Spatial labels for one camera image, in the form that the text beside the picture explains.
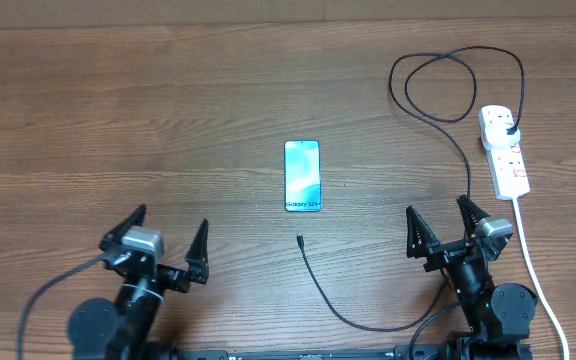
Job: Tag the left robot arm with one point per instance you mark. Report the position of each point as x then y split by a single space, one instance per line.
102 329

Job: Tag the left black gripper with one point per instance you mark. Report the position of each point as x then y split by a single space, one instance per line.
196 260

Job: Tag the Galaxy smartphone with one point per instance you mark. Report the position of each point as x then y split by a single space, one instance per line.
302 176

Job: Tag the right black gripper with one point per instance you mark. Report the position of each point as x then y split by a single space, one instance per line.
442 254

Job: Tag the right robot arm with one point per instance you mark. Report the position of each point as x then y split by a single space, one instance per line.
498 316

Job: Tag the white charger plug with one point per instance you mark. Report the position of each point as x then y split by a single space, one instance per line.
498 136

